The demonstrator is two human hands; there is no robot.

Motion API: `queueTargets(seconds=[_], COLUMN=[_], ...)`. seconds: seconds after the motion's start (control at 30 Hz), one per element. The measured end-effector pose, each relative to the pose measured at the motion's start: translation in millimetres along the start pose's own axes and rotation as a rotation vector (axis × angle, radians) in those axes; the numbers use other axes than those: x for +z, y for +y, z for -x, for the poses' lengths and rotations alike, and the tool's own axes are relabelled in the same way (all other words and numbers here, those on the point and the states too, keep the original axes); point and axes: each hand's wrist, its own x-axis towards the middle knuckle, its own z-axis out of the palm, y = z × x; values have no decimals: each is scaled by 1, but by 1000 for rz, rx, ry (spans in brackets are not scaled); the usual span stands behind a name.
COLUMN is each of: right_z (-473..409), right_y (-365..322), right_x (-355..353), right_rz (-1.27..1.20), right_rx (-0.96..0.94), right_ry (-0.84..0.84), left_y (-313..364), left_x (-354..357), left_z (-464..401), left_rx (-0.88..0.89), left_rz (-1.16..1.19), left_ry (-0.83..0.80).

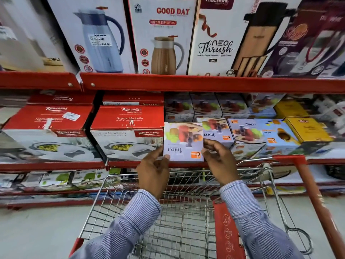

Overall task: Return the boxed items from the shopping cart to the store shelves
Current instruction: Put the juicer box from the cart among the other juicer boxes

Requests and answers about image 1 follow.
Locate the white green-print box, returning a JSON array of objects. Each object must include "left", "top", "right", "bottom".
[
  {"left": 20, "top": 171, "right": 74, "bottom": 191},
  {"left": 71, "top": 168, "right": 122, "bottom": 190}
]

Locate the person's right hand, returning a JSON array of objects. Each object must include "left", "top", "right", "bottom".
[{"left": 201, "top": 139, "right": 240, "bottom": 187}]

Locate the maroon flask picture box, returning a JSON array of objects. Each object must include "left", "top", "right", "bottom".
[{"left": 259, "top": 0, "right": 345, "bottom": 79}]

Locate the red cart seat flap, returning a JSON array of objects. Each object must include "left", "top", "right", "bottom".
[{"left": 213, "top": 200, "right": 246, "bottom": 259}]

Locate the red metal shelf rack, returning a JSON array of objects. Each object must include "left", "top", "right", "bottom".
[{"left": 0, "top": 71, "right": 345, "bottom": 211}]

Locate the metal wire shopping cart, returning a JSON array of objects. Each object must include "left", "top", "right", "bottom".
[{"left": 69, "top": 155, "right": 345, "bottom": 259}]

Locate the pale blurry large box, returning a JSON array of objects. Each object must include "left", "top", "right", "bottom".
[{"left": 0, "top": 0, "right": 79, "bottom": 74}]

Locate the yellow product box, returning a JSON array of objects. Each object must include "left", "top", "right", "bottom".
[
  {"left": 273, "top": 100, "right": 310, "bottom": 119},
  {"left": 284, "top": 117, "right": 335, "bottom": 143}
]

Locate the person's right forearm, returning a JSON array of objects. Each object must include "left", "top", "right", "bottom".
[{"left": 219, "top": 180, "right": 305, "bottom": 259}]

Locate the blue jug picture box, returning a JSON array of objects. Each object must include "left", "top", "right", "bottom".
[{"left": 45, "top": 0, "right": 135, "bottom": 74}]

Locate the small lavender product box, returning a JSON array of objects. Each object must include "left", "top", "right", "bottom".
[{"left": 163, "top": 122, "right": 204, "bottom": 162}]

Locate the brown jug picture box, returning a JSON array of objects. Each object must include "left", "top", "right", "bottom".
[{"left": 127, "top": 0, "right": 198, "bottom": 76}]

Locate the black wooden jug picture box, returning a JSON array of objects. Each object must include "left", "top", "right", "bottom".
[{"left": 188, "top": 0, "right": 303, "bottom": 77}]

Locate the person's left hand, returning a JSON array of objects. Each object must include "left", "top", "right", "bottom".
[{"left": 136, "top": 146, "right": 171, "bottom": 200}]

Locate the group of small fruit-print cartons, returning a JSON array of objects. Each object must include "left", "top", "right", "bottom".
[{"left": 164, "top": 92, "right": 285, "bottom": 161}]

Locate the red white casserole box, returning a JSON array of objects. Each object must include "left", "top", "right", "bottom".
[
  {"left": 102, "top": 91, "right": 165, "bottom": 107},
  {"left": 90, "top": 105, "right": 165, "bottom": 161},
  {"left": 27, "top": 91, "right": 96, "bottom": 106},
  {"left": 2, "top": 104, "right": 101, "bottom": 163}
]

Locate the person's left forearm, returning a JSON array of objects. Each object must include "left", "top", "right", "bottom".
[{"left": 70, "top": 189, "right": 162, "bottom": 259}]

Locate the light blue printed box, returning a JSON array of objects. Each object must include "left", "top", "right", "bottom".
[{"left": 256, "top": 119, "right": 302, "bottom": 157}]

